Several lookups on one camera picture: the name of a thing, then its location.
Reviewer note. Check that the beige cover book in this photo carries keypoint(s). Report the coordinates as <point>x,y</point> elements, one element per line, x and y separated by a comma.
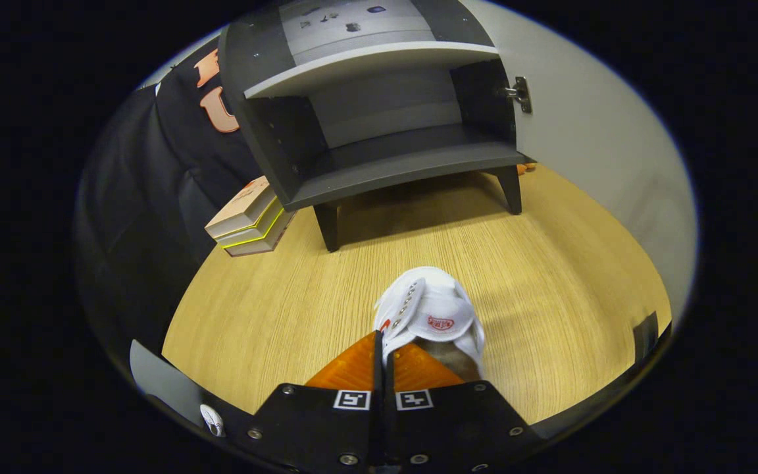
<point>241,204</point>

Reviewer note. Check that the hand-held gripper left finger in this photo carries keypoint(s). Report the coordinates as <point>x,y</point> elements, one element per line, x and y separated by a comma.
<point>326,421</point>

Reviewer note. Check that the beige shoe cabinet door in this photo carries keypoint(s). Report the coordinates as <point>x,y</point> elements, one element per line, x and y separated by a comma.
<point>589,131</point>

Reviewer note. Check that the small white object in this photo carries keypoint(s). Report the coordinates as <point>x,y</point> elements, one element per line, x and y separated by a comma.
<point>211,418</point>

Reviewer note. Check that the brown cover book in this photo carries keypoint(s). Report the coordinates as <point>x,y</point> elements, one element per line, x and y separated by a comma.
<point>267,245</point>

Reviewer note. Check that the metal door hinge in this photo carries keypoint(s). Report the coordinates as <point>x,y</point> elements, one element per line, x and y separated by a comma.
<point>522,92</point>

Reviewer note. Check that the grey shoe cabinet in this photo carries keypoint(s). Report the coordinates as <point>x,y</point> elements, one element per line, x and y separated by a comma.
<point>379,174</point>

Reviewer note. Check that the white shoe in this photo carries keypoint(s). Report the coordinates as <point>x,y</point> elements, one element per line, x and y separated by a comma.
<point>431,303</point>

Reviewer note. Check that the dark grey block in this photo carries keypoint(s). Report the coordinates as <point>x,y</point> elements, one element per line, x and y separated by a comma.
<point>645,336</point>

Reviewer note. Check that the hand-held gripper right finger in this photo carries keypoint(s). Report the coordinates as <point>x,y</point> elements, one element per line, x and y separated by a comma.
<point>458,421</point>

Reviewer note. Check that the yellow edged book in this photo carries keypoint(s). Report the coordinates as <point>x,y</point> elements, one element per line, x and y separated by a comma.
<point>254,236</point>

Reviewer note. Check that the black backdrop cloth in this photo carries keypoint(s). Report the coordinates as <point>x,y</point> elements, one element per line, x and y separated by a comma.
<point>135,197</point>

